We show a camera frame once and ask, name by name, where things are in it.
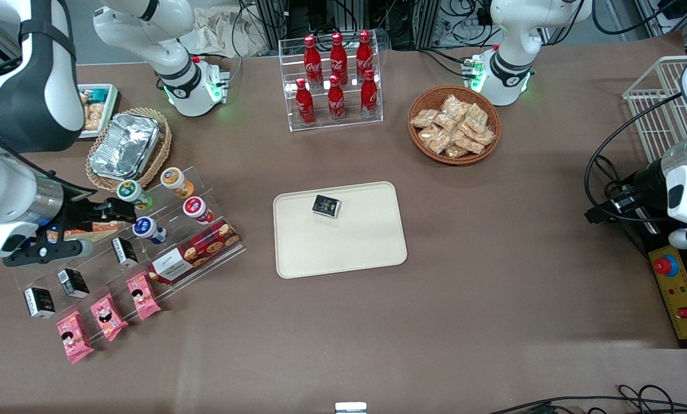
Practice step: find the dark equipment rack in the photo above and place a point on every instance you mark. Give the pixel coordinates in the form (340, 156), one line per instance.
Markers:
(274, 23)

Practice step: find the cream plastic tray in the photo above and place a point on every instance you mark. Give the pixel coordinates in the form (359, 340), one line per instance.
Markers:
(343, 247)

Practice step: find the pink snack packet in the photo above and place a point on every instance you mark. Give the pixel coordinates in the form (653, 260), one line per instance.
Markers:
(74, 337)
(109, 317)
(142, 296)

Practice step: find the red cola bottle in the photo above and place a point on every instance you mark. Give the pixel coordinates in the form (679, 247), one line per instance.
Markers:
(365, 54)
(312, 60)
(369, 96)
(305, 103)
(338, 57)
(336, 100)

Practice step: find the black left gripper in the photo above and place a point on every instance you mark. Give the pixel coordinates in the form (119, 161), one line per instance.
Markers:
(644, 180)

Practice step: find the silver foil container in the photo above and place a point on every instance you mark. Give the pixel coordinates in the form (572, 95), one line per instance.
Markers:
(125, 146)

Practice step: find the small black snack box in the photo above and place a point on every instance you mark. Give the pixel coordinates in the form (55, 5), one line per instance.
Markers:
(39, 302)
(125, 252)
(73, 282)
(326, 206)

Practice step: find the white crumpled cloth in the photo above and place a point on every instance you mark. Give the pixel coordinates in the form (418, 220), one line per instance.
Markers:
(217, 31)

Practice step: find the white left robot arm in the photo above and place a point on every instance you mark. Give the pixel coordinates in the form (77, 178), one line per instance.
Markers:
(513, 52)

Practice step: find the clear acrylic bottle rack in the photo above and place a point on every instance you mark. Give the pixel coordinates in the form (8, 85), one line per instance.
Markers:
(349, 121)

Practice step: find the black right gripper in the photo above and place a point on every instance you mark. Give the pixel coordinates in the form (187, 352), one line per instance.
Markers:
(80, 210)

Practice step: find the teal snack packet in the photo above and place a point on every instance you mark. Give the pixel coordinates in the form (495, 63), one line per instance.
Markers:
(95, 92)

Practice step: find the yellow emergency stop box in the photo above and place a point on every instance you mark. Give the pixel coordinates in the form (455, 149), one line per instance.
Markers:
(680, 293)

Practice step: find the white rectangular object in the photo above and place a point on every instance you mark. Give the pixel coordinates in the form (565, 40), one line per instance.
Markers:
(350, 408)

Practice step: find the beige snack packet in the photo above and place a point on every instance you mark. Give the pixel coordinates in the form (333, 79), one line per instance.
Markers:
(424, 118)
(431, 135)
(446, 122)
(484, 137)
(454, 104)
(94, 116)
(82, 98)
(456, 152)
(469, 142)
(477, 117)
(440, 145)

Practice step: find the oval light wicker basket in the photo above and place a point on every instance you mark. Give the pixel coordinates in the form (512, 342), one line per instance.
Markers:
(164, 144)

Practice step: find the red plaid cookie box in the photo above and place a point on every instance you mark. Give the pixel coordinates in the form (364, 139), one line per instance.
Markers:
(197, 250)

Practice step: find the triangular sandwich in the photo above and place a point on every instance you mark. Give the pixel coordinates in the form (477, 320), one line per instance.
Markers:
(99, 233)

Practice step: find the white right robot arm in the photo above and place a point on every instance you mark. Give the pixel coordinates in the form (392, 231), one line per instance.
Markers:
(27, 86)

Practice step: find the red lid drink cup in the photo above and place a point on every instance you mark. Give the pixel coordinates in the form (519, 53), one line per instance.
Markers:
(194, 207)

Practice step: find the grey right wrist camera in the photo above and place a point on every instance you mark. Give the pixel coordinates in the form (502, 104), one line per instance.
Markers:
(61, 250)

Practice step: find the blue lid drink cup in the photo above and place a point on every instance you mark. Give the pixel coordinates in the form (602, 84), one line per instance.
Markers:
(144, 226)

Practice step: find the round brown wicker basket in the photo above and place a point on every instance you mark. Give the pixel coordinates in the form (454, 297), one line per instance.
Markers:
(415, 138)

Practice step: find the clear acrylic stepped shelf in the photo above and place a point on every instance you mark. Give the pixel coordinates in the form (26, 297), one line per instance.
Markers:
(99, 270)

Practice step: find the green lid drink cup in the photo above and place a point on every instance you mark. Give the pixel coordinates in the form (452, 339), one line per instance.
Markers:
(129, 191)

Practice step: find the orange lid drink cup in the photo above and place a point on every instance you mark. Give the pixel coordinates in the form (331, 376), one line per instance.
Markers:
(172, 178)

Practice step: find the white rectangular dish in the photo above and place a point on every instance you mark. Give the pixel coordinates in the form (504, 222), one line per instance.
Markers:
(112, 109)

